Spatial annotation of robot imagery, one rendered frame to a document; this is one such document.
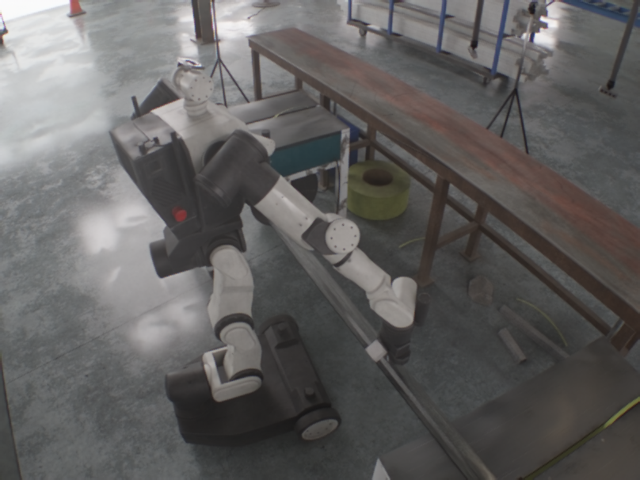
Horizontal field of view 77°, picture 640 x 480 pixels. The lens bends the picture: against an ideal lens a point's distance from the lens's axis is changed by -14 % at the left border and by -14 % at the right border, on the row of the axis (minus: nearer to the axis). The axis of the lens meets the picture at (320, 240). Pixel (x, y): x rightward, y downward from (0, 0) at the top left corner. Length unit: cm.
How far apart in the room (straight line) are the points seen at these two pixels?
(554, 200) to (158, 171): 162
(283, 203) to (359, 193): 196
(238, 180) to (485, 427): 93
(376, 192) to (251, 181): 201
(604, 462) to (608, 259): 81
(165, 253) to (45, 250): 203
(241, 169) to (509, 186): 139
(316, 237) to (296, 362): 111
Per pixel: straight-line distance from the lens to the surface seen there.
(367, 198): 291
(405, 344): 127
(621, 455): 150
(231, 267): 137
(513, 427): 139
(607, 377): 162
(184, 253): 133
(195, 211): 118
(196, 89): 110
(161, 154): 107
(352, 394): 218
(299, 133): 243
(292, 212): 99
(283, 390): 200
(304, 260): 165
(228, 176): 96
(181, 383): 187
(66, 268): 310
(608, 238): 204
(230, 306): 155
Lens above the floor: 191
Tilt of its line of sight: 42 degrees down
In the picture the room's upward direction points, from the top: straight up
